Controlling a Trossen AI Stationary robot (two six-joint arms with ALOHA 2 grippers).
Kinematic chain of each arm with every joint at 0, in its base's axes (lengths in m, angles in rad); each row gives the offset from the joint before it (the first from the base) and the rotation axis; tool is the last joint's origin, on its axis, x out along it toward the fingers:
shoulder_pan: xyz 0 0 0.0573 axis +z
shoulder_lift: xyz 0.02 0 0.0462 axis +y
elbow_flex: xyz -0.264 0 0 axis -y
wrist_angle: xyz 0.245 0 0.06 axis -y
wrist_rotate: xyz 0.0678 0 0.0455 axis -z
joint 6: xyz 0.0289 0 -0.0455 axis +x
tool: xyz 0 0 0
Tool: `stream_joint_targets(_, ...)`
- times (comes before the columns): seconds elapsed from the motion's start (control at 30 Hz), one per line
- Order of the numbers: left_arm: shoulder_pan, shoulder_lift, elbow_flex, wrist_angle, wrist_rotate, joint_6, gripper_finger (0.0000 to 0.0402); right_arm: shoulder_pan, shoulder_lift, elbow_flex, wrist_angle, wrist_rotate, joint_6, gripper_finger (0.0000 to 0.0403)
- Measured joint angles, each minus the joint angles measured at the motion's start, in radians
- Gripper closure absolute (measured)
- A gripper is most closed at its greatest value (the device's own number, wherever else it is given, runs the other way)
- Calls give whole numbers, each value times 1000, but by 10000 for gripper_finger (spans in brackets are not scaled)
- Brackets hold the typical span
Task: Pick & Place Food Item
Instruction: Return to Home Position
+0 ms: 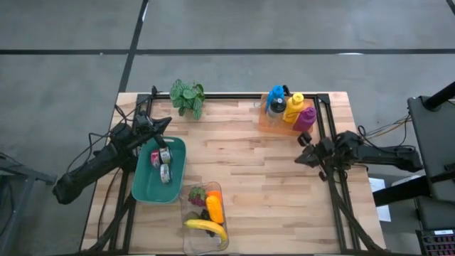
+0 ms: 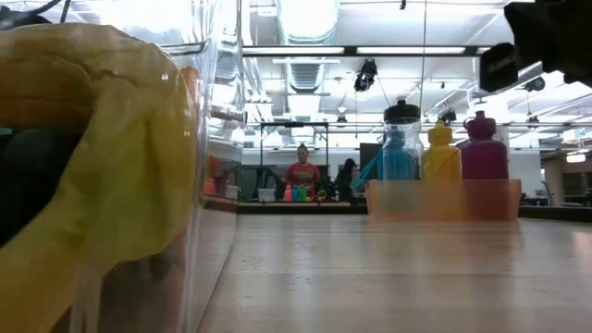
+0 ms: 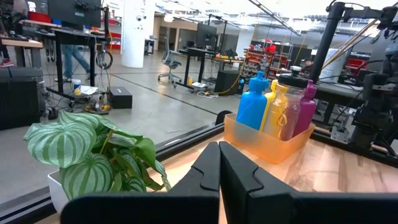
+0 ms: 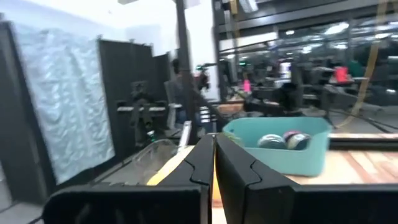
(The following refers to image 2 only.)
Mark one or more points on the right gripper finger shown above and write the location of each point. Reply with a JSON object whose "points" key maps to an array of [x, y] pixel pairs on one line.
{"points": [[498, 67]]}

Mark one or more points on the purple squeeze bottle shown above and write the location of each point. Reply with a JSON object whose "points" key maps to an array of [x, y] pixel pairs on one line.
{"points": [[484, 152]]}

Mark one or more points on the clear bottle with black cap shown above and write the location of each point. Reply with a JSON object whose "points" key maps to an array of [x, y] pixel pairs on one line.
{"points": [[402, 113]]}

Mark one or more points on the yellow squeeze bottle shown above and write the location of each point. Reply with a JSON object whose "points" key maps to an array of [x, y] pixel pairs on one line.
{"points": [[441, 157]]}

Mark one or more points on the blue squeeze bottle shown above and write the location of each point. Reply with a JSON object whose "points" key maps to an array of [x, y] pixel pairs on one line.
{"points": [[398, 164]]}

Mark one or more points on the yellow toy banana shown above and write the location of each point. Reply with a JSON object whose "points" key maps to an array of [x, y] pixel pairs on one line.
{"points": [[120, 162]]}

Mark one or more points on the black ceiling-mounted device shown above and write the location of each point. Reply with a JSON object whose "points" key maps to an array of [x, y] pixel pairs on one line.
{"points": [[535, 84]]}

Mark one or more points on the glowing rectangular ceiling lamp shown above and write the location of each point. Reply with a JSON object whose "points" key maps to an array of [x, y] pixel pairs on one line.
{"points": [[575, 157]]}

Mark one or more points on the orange translucent plastic bin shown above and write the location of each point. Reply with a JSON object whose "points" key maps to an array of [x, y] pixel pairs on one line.
{"points": [[444, 201]]}

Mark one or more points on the overhead light bar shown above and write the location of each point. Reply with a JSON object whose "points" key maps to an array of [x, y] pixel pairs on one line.
{"points": [[350, 51]]}

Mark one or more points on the black computer monitor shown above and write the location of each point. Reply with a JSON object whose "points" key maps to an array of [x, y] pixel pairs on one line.
{"points": [[370, 157]]}

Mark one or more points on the person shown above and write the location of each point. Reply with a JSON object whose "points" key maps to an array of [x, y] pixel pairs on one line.
{"points": [[303, 175], [346, 178]]}

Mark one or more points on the small green background bottle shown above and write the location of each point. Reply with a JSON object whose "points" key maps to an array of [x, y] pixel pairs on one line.
{"points": [[302, 193]]}

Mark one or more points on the small blue background bottle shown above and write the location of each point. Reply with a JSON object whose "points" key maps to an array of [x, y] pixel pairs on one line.
{"points": [[295, 193]]}

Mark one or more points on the small red background bottle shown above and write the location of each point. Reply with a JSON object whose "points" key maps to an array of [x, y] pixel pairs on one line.
{"points": [[287, 193]]}

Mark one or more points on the white background bin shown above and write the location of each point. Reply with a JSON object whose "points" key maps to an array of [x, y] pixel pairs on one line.
{"points": [[267, 194]]}

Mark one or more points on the clear plastic container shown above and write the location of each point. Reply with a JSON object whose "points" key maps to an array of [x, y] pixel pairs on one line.
{"points": [[217, 231]]}

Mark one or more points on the black hanging camera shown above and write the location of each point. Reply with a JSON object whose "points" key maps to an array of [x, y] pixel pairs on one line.
{"points": [[365, 76]]}

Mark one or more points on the black background table frame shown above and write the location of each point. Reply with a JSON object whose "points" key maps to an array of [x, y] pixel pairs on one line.
{"points": [[296, 124]]}

